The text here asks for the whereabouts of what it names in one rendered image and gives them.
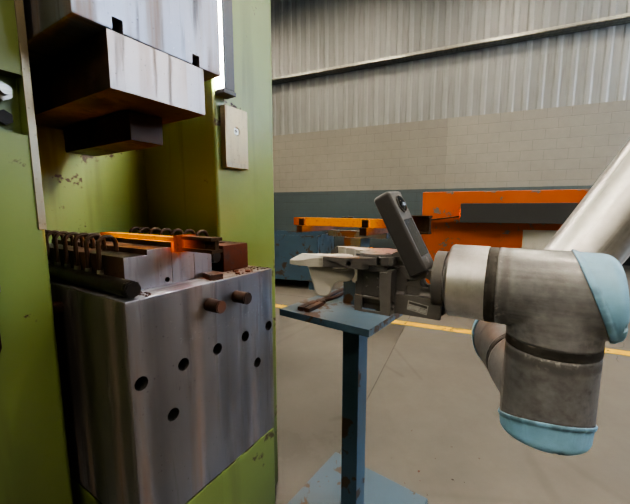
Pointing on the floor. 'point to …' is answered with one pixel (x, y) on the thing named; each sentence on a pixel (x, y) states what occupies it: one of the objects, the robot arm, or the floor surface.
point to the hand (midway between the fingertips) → (315, 252)
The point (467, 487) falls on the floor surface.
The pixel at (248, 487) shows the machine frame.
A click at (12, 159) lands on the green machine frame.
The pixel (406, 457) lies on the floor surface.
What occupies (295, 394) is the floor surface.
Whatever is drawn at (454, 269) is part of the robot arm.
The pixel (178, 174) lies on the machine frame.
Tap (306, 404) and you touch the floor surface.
